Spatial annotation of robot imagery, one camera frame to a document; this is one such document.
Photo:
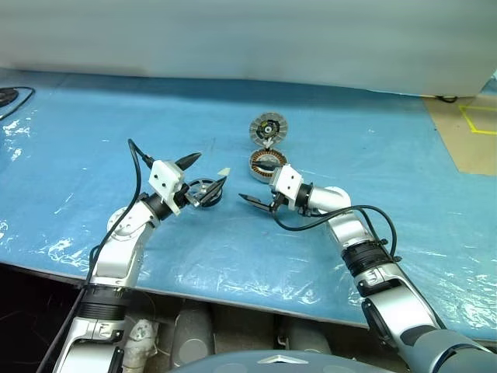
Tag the motor stator housing copper coils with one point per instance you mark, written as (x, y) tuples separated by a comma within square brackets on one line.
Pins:
[(256, 159)]

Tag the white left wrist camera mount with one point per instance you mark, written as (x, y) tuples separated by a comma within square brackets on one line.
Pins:
[(167, 176)]

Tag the small grey rounded shape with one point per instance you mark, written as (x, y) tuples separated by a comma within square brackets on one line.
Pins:
[(306, 338)]

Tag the large grey rounded shape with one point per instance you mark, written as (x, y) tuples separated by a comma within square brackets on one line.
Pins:
[(192, 334)]

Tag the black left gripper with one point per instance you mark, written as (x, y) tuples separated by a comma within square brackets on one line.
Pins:
[(190, 198)]

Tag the white wrapped bundle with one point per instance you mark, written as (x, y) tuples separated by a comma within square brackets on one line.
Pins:
[(137, 342)]

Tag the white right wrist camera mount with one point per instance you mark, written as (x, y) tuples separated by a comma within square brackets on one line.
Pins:
[(289, 180)]

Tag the black round disc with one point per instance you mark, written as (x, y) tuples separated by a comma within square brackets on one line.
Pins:
[(7, 96)]

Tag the blue plastic table cover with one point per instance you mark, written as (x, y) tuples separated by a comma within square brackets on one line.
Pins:
[(349, 155)]

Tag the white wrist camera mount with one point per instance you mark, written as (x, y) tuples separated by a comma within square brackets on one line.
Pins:
[(289, 180), (167, 176)]

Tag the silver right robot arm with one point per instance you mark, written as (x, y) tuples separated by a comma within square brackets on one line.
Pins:
[(349, 229)]

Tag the brown cardboard sheet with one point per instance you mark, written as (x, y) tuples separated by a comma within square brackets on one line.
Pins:
[(446, 136)]

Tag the grey robot torso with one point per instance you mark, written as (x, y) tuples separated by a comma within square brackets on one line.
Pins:
[(272, 364)]

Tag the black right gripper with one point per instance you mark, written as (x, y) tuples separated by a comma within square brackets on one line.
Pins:
[(278, 204)]

